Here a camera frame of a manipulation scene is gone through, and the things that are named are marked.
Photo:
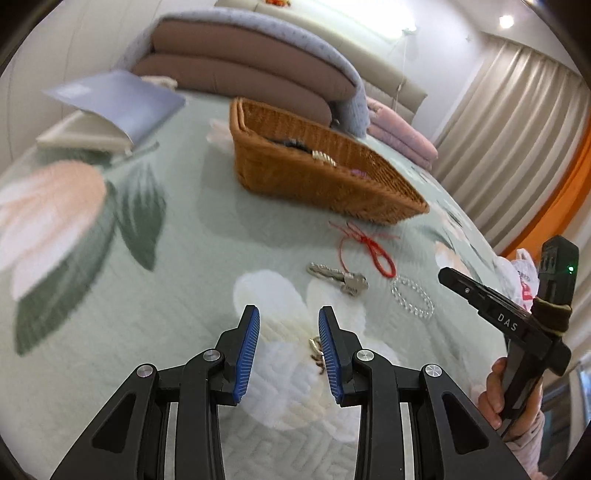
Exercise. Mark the orange curtain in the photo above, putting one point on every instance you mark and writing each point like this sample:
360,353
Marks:
558,198

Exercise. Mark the white folded cloth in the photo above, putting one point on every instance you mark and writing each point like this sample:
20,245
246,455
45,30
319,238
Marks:
159,81

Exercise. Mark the blue notebook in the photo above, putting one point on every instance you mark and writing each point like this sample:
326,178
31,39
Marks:
120,101

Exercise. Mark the person's right forearm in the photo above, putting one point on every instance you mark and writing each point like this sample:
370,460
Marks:
526,452

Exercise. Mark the orange plush toy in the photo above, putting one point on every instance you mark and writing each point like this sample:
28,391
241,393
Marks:
277,2

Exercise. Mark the brown wicker basket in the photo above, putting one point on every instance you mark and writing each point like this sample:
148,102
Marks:
295,180

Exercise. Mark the white wardrobe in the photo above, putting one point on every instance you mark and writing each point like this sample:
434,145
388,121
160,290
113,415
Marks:
60,46

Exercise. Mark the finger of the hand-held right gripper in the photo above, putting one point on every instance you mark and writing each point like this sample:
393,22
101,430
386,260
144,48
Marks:
464,286

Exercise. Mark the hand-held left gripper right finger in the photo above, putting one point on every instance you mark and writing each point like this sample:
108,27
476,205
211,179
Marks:
330,350

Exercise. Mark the gold jewelry piece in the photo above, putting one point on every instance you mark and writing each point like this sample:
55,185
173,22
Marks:
316,348

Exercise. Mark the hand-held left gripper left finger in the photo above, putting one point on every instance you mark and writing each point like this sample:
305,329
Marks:
247,350

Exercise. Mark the person's right hand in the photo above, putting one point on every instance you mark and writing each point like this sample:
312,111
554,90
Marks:
491,392

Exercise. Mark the silver keys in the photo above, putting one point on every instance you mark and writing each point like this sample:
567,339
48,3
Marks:
351,281

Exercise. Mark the pink folded blanket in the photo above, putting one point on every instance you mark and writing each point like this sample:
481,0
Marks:
401,134

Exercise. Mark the folded brown and blue quilts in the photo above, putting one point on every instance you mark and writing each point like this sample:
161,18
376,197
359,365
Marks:
323,50

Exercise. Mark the beige pleated curtain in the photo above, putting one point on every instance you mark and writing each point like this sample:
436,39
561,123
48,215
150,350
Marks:
508,138

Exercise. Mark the white plastic bag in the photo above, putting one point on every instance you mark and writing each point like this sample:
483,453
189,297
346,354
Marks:
517,277

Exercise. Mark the brown pillow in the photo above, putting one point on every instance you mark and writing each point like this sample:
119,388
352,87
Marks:
240,50
221,81

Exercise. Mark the round ceiling light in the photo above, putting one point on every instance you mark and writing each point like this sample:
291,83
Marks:
506,21

